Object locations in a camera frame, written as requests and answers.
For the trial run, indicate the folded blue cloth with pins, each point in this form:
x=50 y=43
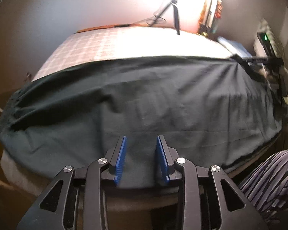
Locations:
x=234 y=47

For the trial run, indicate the purple striped trouser leg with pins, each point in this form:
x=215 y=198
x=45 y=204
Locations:
x=267 y=189

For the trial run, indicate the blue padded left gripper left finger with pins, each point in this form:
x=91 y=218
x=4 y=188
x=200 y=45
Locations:
x=116 y=157

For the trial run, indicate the pink checked bed sheet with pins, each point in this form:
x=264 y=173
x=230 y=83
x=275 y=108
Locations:
x=129 y=42

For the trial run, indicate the folded silver tripod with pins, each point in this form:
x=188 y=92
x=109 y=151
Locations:
x=210 y=12

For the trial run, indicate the green striped white pillow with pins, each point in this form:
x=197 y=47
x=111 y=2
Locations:
x=267 y=43

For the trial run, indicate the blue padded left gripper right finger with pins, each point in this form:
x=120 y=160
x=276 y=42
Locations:
x=165 y=157

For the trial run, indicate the dark green pants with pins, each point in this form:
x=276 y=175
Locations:
x=213 y=111

